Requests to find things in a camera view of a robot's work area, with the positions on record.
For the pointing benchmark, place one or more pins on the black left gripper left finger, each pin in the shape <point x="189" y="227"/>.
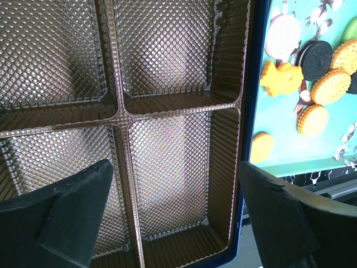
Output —
<point x="57" y="225"/>

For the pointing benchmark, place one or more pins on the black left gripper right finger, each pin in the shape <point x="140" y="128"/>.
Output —
<point x="294" y="227"/>

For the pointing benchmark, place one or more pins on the green floral serving tray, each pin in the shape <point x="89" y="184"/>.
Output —
<point x="277" y="116"/>

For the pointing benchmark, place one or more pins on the plain orange round cookie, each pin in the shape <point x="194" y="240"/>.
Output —
<point x="262" y="146"/>

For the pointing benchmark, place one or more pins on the round yellow sandwich cookie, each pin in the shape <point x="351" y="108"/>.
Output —
<point x="312" y="121"/>
<point x="331" y="87"/>
<point x="344" y="57"/>

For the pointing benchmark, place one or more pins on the yellow fish cookie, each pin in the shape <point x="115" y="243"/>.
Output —
<point x="284" y="79"/>

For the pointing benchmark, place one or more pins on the black sandwich cookie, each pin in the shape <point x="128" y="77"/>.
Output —
<point x="315" y="59"/>
<point x="353" y="85"/>

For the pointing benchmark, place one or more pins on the gold plastic divider tray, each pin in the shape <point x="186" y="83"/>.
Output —
<point x="155" y="87"/>

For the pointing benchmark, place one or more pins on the pink sandwich cookie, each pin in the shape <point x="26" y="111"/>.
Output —
<point x="282" y="37"/>

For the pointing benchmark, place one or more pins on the green sandwich cookie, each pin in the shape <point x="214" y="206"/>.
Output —
<point x="350" y="31"/>

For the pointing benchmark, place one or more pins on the blue cookie tin box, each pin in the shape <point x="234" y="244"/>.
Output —
<point x="249" y="103"/>

